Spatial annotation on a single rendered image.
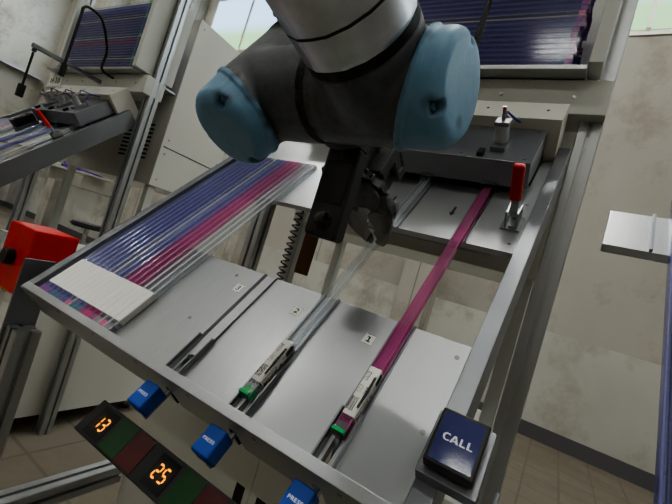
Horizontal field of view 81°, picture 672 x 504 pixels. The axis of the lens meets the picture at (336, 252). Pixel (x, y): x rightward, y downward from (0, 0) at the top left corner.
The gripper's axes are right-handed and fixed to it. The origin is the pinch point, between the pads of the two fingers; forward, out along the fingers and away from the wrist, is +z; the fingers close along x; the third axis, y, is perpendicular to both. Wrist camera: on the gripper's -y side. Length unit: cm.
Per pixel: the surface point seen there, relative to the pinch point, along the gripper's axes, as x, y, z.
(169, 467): 2.9, -37.6, -7.5
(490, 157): -10.8, 22.5, 0.4
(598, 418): -75, 108, 321
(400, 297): 101, 135, 279
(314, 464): -11.2, -30.5, -8.9
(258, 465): 14.2, -35.2, 30.5
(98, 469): 50, -54, 34
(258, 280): 12.0, -13.6, -2.7
